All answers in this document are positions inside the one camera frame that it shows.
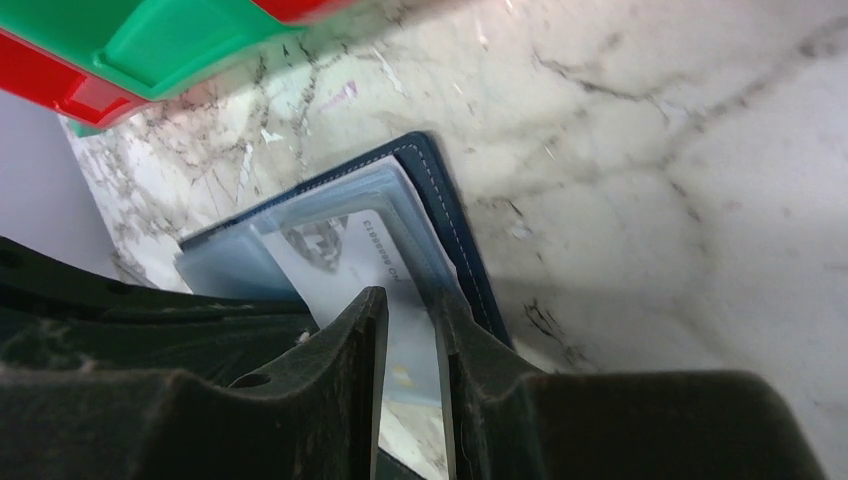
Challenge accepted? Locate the red bin with gold card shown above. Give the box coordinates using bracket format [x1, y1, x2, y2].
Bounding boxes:
[253, 0, 355, 25]

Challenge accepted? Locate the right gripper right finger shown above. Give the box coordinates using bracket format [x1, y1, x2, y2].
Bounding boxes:
[433, 292, 825, 479]

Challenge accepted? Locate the navy blue card holder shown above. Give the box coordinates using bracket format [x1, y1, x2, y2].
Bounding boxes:
[173, 130, 515, 409]

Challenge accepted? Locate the red bin with black card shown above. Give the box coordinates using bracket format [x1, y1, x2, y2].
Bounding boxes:
[1, 31, 151, 129]

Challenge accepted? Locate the green plastic bin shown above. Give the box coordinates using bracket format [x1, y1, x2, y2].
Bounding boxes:
[1, 0, 292, 100]

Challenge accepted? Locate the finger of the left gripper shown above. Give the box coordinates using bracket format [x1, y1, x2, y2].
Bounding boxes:
[1, 237, 308, 315]
[1, 308, 319, 388]

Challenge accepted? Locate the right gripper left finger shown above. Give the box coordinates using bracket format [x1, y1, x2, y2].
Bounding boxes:
[1, 287, 388, 479]

